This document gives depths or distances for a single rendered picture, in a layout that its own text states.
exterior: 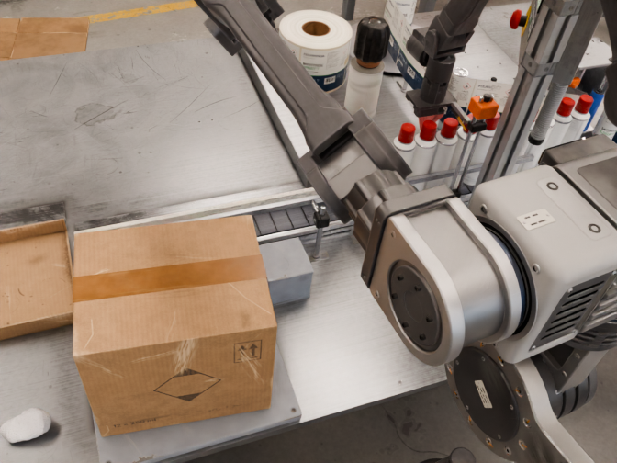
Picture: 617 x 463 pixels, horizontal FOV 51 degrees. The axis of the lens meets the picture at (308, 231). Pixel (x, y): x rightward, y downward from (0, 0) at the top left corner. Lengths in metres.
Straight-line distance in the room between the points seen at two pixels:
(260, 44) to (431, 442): 1.61
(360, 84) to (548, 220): 1.06
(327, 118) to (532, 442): 0.50
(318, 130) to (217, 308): 0.36
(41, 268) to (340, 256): 0.65
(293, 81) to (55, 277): 0.81
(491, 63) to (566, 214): 1.49
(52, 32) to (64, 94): 1.93
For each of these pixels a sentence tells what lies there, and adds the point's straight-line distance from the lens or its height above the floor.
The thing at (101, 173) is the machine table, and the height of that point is 0.83.
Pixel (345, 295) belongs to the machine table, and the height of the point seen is 0.83.
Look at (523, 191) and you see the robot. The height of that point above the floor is 1.53.
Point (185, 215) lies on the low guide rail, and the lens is 1.42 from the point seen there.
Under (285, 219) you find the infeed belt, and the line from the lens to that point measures 1.46.
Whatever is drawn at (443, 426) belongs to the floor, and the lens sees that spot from 2.24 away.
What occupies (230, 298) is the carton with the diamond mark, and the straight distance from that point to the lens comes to 1.02.
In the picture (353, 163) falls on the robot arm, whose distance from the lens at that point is 0.72.
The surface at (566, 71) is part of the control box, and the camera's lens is 1.29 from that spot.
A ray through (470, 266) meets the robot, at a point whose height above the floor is 1.50.
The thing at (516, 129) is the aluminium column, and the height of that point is 1.19.
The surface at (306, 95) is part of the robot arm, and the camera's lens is 0.80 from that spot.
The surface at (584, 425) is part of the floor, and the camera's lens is 2.43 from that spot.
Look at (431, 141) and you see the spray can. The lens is 1.47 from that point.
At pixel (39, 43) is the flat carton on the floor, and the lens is 3.78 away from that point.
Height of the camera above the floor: 1.94
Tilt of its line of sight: 47 degrees down
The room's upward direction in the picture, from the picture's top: 7 degrees clockwise
